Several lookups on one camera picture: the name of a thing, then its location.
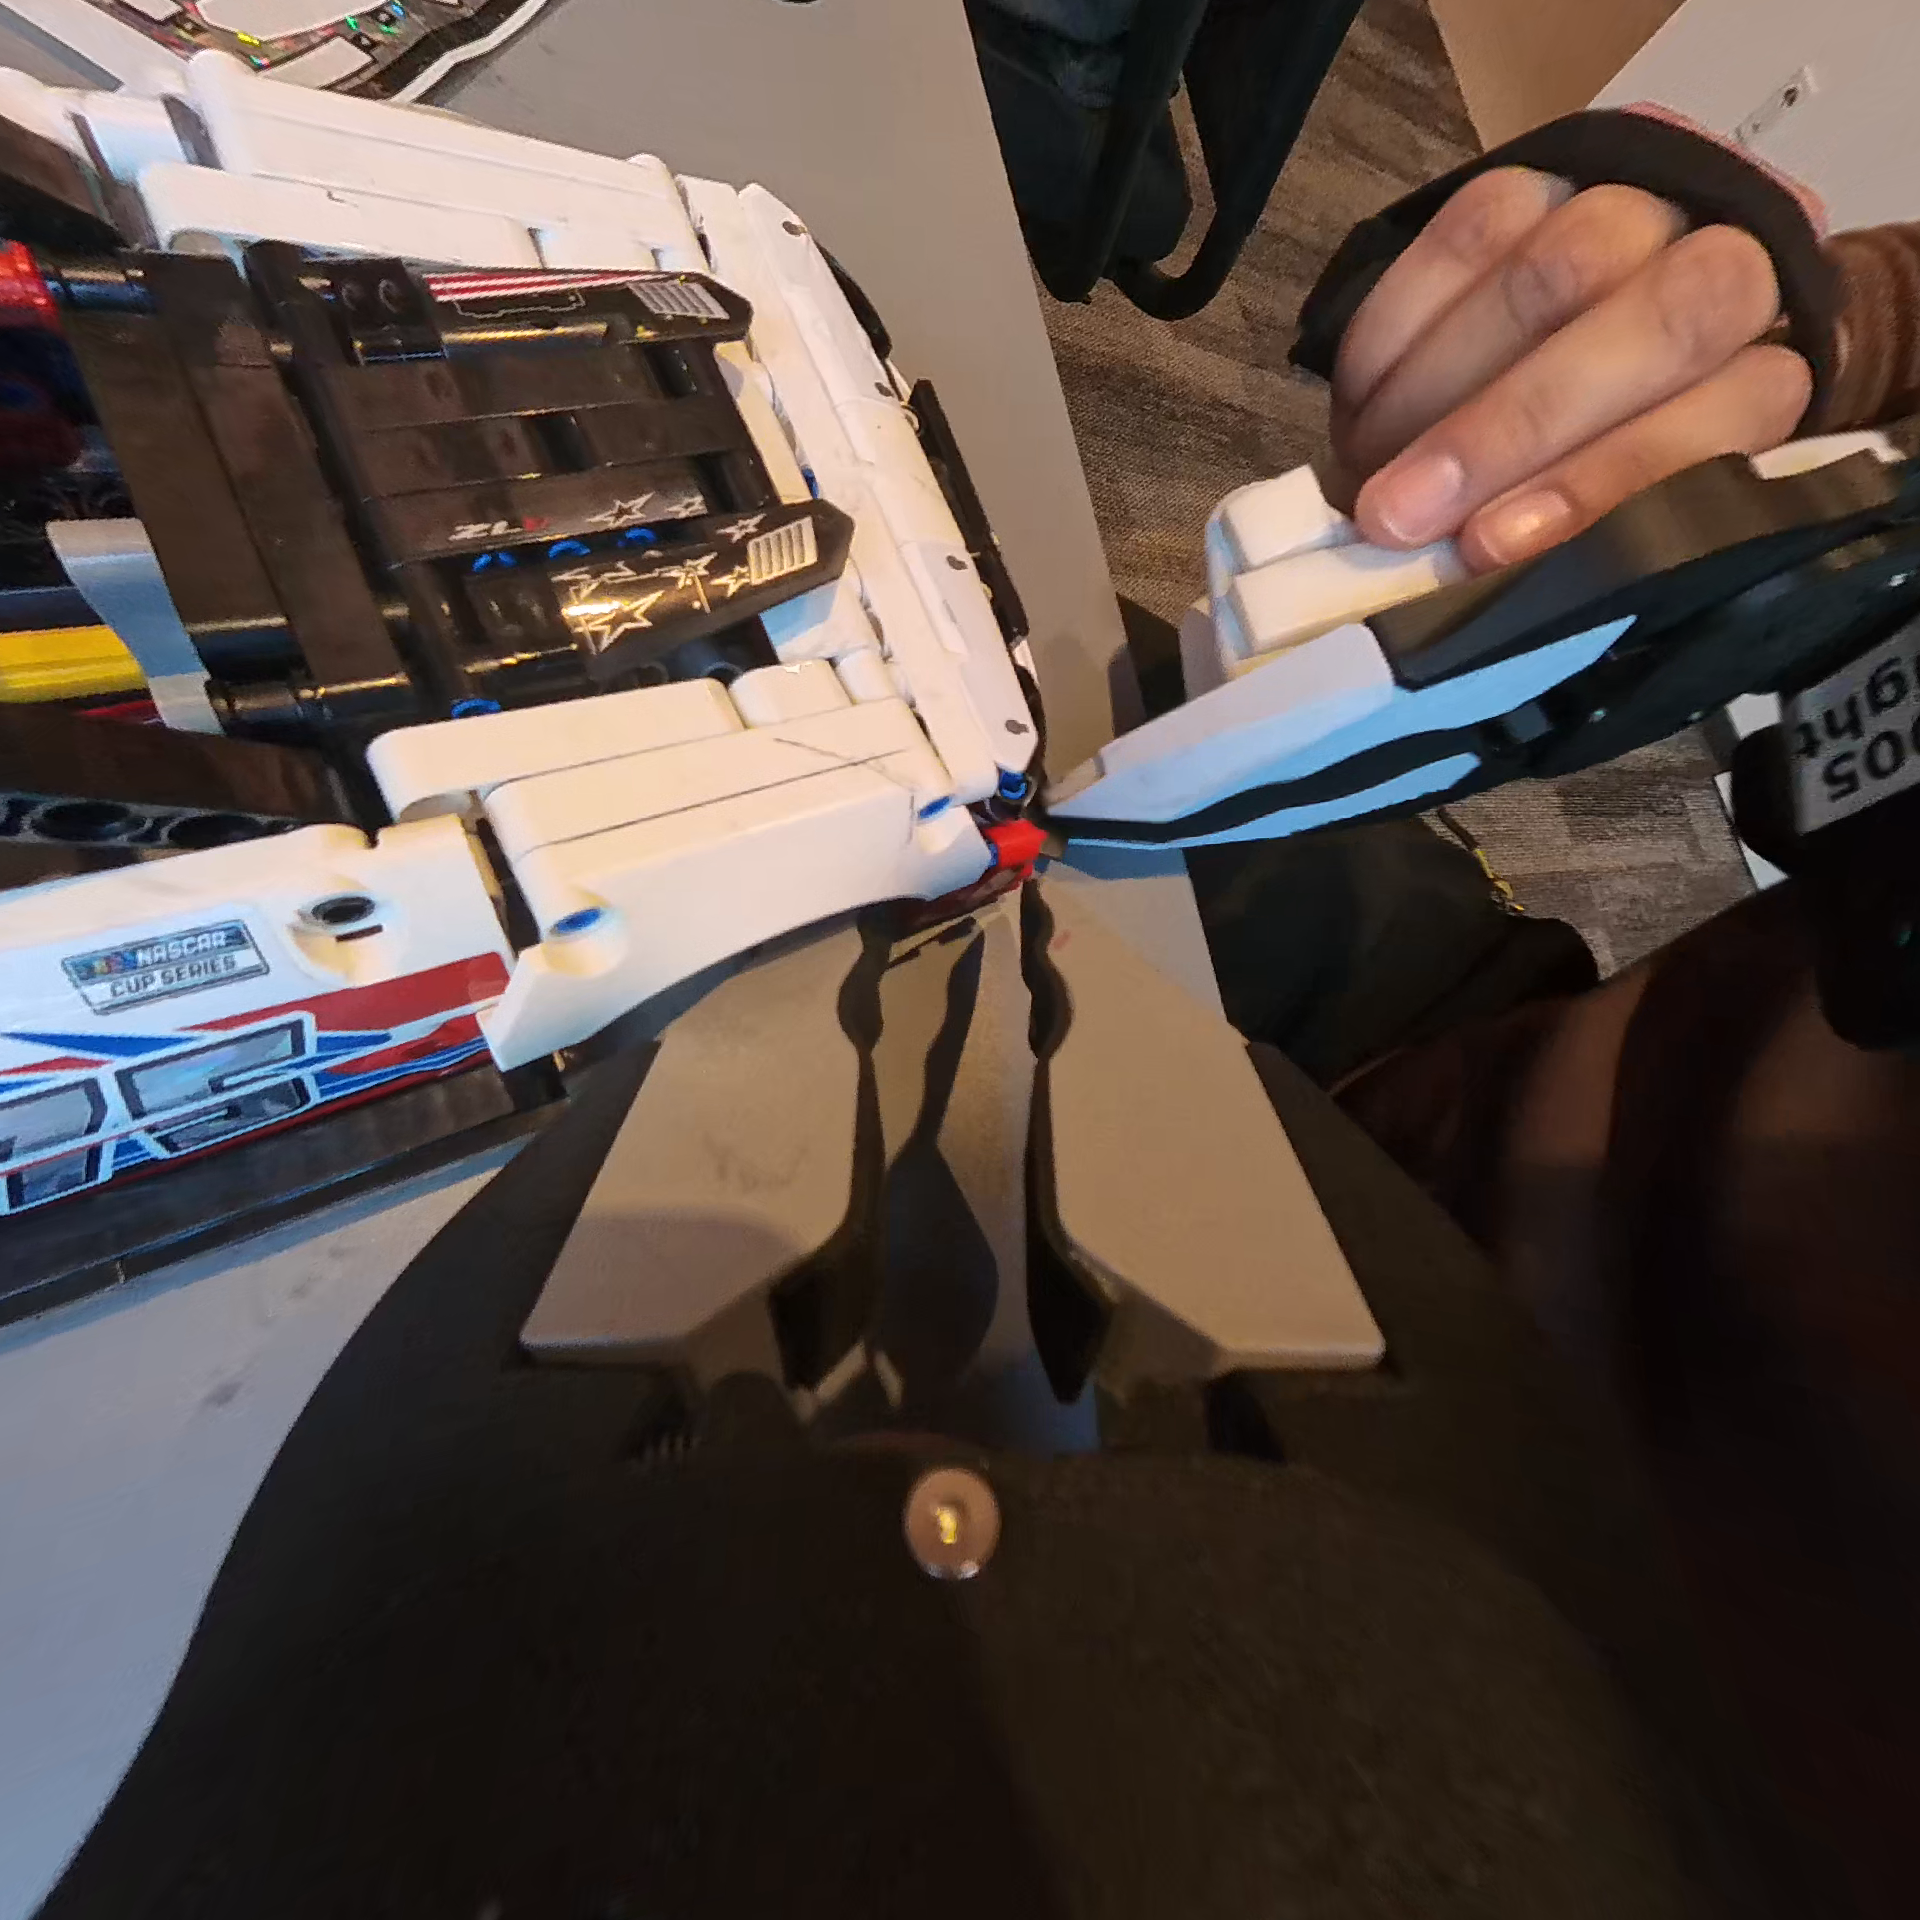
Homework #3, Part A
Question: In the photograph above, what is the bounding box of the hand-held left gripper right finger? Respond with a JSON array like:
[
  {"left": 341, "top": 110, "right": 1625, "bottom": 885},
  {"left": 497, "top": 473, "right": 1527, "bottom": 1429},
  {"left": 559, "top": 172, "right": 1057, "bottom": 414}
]
[{"left": 1020, "top": 883, "right": 1385, "bottom": 1403}]

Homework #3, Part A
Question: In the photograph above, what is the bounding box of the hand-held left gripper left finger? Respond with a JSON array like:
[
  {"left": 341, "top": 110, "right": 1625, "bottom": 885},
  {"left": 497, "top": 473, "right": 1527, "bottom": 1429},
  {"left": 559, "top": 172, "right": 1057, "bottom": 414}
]
[{"left": 518, "top": 918, "right": 888, "bottom": 1389}]

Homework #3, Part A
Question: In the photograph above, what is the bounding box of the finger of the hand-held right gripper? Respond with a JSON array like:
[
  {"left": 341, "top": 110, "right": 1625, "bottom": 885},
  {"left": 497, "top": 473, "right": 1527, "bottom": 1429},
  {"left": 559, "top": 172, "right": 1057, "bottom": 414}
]
[
  {"left": 1049, "top": 747, "right": 1490, "bottom": 886},
  {"left": 1047, "top": 616, "right": 1641, "bottom": 829}
]

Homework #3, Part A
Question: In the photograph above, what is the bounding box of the white brick race car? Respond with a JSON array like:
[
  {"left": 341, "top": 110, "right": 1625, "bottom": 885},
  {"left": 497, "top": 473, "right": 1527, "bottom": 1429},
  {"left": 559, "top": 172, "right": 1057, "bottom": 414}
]
[{"left": 0, "top": 52, "right": 1056, "bottom": 1321}]

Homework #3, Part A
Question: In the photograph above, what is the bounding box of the person's right forearm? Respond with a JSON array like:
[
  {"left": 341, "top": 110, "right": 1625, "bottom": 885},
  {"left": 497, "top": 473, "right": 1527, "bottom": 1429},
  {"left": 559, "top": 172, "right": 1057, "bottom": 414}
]
[{"left": 1799, "top": 217, "right": 1920, "bottom": 441}]

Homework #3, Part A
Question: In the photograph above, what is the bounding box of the person's right hand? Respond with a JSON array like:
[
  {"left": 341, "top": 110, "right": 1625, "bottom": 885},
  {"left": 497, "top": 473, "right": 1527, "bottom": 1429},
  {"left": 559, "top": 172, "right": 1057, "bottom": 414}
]
[{"left": 1328, "top": 162, "right": 1824, "bottom": 572}]

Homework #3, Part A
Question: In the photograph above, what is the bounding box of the white cabinet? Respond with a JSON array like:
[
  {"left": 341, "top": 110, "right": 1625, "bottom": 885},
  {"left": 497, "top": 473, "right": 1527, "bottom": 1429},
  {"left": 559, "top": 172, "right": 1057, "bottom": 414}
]
[{"left": 1590, "top": 0, "right": 1920, "bottom": 242}]

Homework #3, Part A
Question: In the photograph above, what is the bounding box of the cardboard box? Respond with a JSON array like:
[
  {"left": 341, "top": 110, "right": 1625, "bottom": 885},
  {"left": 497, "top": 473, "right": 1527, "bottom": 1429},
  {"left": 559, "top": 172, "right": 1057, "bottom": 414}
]
[{"left": 1424, "top": 0, "right": 1728, "bottom": 145}]

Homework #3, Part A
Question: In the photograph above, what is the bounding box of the person's brown garment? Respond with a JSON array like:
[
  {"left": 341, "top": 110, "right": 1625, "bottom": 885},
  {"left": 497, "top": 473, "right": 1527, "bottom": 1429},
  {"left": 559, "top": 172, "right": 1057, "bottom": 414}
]
[{"left": 1199, "top": 810, "right": 1920, "bottom": 1920}]

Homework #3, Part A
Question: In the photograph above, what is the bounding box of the holographic sticker sheet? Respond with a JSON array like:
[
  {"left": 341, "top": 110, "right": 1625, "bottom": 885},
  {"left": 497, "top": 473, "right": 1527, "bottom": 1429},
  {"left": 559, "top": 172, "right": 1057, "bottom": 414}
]
[{"left": 89, "top": 0, "right": 548, "bottom": 108}]

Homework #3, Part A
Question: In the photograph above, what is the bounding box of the yellow black cord pull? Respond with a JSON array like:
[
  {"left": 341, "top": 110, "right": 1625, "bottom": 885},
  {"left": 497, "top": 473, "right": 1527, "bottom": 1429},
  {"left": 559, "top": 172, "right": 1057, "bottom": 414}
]
[{"left": 1431, "top": 806, "right": 1532, "bottom": 922}]

